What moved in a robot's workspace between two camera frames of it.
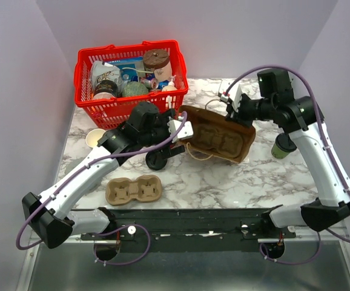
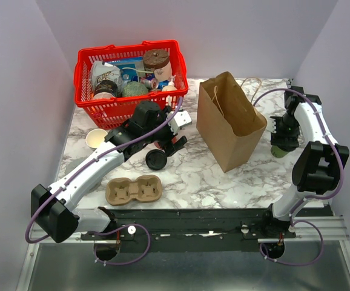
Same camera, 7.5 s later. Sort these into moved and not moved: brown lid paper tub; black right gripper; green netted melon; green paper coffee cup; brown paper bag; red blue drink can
Moved: brown paper bag; black right gripper
Not moved: brown lid paper tub; red blue drink can; green netted melon; green paper coffee cup
